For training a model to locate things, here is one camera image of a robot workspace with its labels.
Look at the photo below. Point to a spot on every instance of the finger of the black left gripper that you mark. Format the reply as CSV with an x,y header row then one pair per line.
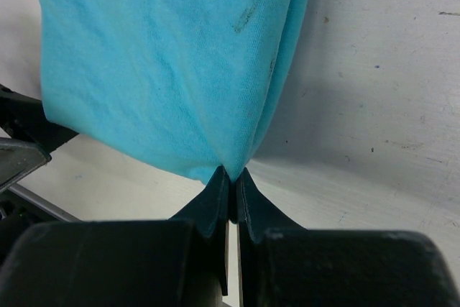
x,y
23,118
19,159

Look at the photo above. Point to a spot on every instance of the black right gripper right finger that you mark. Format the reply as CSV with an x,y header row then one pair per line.
x,y
256,218

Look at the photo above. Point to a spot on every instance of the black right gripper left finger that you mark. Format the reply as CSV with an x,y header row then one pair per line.
x,y
209,211

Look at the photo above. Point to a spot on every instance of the turquoise t shirt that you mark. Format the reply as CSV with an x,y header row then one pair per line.
x,y
182,85

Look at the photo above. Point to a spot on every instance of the aluminium mounting rail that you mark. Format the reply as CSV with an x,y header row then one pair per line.
x,y
31,201

